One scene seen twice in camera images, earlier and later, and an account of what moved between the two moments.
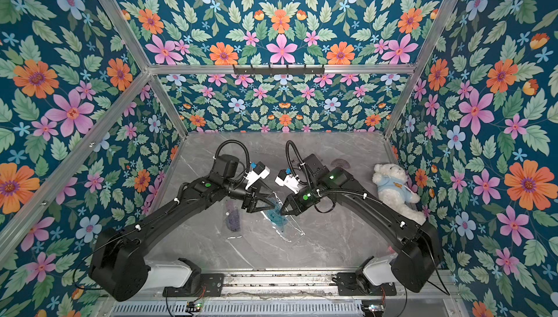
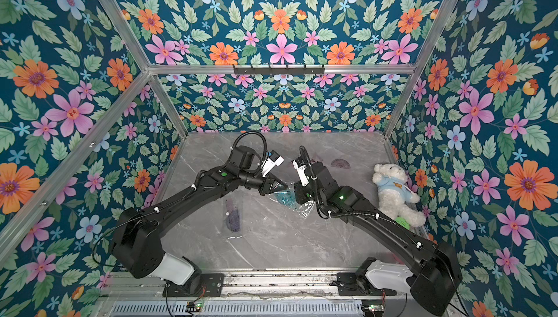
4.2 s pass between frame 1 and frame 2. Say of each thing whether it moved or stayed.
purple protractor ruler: stayed
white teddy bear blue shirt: stayed
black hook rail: stayed
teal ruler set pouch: moved
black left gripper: moved
